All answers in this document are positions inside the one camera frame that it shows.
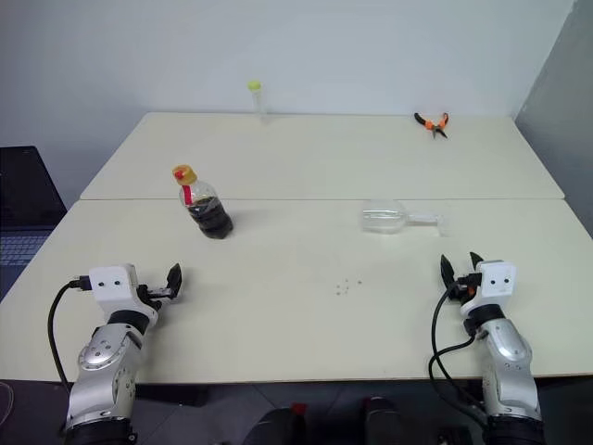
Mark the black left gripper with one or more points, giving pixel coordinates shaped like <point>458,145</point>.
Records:
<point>155,292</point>

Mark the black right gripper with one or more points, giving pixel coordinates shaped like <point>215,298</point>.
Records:
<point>463,289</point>

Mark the dark liquid bottle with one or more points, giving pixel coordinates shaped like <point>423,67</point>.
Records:
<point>210,215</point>

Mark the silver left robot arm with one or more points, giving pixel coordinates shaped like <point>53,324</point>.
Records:
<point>102,357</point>

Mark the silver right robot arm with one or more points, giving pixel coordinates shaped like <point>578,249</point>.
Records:
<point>509,357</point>

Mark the clear plastic wine glass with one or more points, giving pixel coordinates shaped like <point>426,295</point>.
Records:
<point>382,218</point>

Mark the orange black pliers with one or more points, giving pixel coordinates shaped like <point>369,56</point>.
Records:
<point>433,124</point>

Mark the dark rounded shape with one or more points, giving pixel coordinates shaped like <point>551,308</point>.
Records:
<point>382,417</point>
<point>273,428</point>

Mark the dark laptop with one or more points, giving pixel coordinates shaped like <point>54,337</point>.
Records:
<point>23,194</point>

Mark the small red cap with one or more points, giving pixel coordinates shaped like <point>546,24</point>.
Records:
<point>299,409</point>

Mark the clear tube yellow-green cap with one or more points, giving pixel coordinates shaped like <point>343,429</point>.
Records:
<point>254,86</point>

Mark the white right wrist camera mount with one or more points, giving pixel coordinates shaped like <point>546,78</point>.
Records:
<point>498,289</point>

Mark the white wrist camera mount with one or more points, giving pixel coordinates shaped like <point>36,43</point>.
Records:
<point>498,289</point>
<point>111,283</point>

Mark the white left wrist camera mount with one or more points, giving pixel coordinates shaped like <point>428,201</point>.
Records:
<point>111,283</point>

